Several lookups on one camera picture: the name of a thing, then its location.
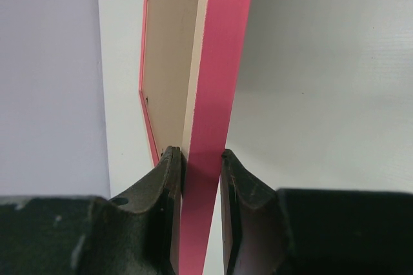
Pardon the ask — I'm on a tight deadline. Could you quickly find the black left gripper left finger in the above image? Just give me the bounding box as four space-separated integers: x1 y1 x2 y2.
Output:
1 147 182 274

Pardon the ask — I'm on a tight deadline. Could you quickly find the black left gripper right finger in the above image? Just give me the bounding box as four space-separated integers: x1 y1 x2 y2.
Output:
221 150 412 274

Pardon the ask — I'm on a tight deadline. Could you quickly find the pink picture frame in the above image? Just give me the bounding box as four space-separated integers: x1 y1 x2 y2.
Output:
139 0 251 274

